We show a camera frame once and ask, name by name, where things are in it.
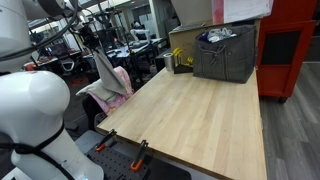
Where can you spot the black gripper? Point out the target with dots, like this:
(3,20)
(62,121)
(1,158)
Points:
(90,36)

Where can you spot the grey towel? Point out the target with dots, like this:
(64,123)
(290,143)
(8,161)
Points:
(110,76)

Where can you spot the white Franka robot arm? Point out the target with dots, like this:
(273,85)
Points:
(30,106)

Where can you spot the cream white towel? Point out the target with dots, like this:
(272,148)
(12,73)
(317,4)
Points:
(95,90)

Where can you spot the black office chair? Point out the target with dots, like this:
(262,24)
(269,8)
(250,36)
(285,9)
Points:
(91,111)

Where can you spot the small white background robot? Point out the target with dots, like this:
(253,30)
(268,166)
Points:
(140,33)

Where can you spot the pink patterned blanket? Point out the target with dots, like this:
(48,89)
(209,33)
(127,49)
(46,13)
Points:
(123,96)

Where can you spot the silver metal cup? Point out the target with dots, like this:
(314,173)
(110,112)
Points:
(169,61)

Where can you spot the yellow flowers in black tray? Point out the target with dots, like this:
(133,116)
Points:
(181,66)

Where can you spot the brown cardboard box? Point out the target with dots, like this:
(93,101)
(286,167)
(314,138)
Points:
(183,38)

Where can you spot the black orange bar clamp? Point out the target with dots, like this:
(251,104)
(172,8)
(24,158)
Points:
(140,155)
(106,140)

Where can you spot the white clothes in basket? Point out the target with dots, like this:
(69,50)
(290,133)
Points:
(220,34)

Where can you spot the pink sheet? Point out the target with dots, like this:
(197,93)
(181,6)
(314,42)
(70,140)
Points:
(217,11)

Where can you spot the grey fabric storage basket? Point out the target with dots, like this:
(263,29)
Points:
(225,56)

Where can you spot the white paper sheet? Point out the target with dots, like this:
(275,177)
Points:
(248,10)

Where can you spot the red metal cabinet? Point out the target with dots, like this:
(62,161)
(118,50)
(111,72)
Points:
(286,50)

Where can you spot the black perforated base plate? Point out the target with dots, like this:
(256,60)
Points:
(115,165)

